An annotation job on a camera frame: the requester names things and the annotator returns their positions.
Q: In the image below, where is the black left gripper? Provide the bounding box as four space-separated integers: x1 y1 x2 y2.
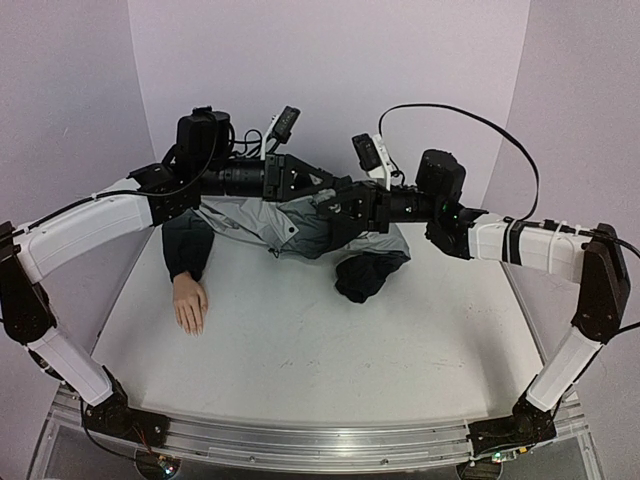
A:
199 150 338 203

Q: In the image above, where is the clear nail polish bottle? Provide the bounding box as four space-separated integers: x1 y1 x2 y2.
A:
312 189 336 204

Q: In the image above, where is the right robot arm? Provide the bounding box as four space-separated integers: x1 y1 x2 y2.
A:
319 150 631 412

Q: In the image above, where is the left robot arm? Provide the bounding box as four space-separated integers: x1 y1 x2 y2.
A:
1 107 337 437

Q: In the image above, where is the grey and black jacket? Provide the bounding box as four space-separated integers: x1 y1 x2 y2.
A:
162 196 411 303

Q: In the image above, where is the mannequin hand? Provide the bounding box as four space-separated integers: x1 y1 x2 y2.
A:
173 272 208 336

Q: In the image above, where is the small green circuit board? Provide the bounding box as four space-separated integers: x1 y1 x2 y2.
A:
134 450 182 480

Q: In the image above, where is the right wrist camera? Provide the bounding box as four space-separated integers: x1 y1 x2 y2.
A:
351 133 394 190

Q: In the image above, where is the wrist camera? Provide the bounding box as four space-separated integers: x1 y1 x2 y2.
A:
351 133 394 190
260 106 301 160

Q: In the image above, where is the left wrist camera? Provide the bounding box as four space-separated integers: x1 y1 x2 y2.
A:
260 106 301 160

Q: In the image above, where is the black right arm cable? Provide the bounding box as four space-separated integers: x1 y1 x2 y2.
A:
378 103 640 251

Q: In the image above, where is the aluminium table front rail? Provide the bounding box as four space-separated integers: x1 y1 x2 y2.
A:
49 389 586 464

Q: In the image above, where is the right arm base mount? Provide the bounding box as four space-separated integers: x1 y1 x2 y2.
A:
467 393 561 458

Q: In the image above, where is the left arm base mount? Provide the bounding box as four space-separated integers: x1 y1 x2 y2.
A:
81 367 170 447

